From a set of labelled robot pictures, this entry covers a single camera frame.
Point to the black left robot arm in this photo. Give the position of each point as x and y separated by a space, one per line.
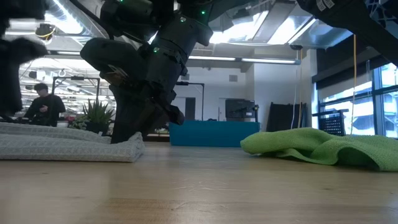
18 7

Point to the person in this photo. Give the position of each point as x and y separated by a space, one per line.
45 107

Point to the black panel board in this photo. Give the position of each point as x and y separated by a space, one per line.
281 116

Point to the grey waffle microfiber towel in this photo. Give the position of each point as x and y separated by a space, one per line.
62 146

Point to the ceiling light tube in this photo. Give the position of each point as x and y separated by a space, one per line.
267 61
211 58

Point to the grey wall vent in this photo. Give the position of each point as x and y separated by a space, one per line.
233 78

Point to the small artificial green plant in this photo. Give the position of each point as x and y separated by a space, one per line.
98 115

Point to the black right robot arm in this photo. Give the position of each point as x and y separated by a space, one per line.
357 21

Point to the green microfiber towel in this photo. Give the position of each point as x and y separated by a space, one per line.
326 146

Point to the black metal stand frame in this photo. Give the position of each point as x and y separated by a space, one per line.
189 83
76 78

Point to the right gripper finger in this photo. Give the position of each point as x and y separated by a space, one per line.
127 115
164 113

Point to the black mesh cart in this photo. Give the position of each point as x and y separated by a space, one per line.
332 126

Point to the teal rectangular basket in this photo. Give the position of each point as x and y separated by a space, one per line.
214 133

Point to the dark door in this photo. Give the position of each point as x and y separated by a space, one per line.
190 109

